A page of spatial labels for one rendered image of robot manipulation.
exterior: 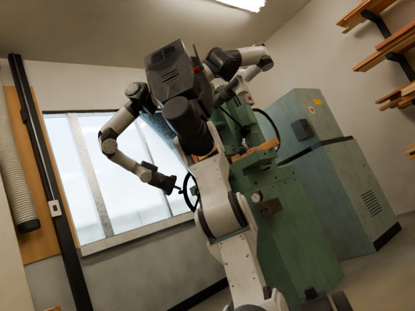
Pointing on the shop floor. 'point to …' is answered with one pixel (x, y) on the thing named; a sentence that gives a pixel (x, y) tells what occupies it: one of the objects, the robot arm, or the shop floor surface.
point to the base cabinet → (293, 244)
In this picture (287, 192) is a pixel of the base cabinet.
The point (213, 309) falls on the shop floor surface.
